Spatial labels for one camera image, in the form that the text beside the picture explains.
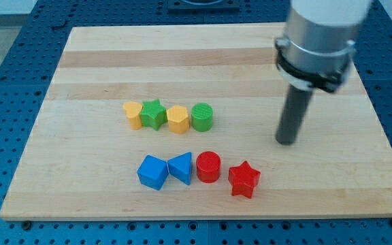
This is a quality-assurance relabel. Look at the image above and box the blue cube block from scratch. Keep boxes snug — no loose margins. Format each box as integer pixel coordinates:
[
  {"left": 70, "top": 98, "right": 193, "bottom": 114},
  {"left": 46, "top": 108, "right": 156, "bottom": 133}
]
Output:
[{"left": 137, "top": 155, "right": 169, "bottom": 191}]

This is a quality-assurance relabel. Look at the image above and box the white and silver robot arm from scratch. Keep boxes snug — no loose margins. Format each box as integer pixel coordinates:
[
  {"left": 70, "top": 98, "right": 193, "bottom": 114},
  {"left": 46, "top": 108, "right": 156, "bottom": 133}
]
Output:
[{"left": 275, "top": 0, "right": 372, "bottom": 93}]

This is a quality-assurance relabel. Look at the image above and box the red cylinder block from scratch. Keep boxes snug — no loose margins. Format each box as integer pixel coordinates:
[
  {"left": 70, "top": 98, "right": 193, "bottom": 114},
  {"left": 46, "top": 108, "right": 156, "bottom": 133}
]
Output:
[{"left": 196, "top": 151, "right": 221, "bottom": 183}]

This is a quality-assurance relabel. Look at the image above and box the green star block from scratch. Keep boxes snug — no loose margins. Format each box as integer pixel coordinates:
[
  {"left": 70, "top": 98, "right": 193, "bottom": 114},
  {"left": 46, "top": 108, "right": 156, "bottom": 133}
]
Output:
[{"left": 140, "top": 99, "right": 167, "bottom": 131}]

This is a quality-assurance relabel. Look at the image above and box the red star block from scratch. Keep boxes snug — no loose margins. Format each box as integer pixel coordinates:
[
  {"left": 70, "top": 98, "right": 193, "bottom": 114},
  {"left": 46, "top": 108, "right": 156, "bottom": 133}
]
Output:
[{"left": 228, "top": 161, "right": 261, "bottom": 199}]

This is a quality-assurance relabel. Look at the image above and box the wooden board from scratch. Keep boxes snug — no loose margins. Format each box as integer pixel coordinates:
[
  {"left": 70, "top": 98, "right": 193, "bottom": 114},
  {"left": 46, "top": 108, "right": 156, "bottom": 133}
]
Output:
[{"left": 0, "top": 23, "right": 392, "bottom": 221}]

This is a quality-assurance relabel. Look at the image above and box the green cylinder block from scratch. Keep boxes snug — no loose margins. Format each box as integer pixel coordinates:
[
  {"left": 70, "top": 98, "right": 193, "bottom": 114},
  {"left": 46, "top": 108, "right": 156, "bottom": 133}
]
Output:
[{"left": 191, "top": 103, "right": 213, "bottom": 132}]

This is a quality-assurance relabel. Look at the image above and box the blue triangle block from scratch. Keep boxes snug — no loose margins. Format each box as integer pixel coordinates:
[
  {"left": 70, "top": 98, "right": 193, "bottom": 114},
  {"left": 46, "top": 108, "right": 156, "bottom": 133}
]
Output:
[{"left": 167, "top": 152, "right": 193, "bottom": 185}]

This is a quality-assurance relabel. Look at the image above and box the yellow heart block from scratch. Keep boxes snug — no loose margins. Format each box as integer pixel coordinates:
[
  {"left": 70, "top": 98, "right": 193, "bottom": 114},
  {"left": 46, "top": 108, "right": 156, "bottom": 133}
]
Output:
[{"left": 122, "top": 101, "right": 143, "bottom": 130}]

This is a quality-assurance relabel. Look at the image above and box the yellow hexagon block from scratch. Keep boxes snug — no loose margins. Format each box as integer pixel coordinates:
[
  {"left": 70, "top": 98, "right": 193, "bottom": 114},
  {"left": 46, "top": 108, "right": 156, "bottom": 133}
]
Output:
[{"left": 167, "top": 105, "right": 190, "bottom": 134}]

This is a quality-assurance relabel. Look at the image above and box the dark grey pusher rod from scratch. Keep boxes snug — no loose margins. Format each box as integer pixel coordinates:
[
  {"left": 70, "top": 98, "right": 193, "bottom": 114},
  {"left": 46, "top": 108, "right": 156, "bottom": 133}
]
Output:
[{"left": 276, "top": 85, "right": 313, "bottom": 145}]

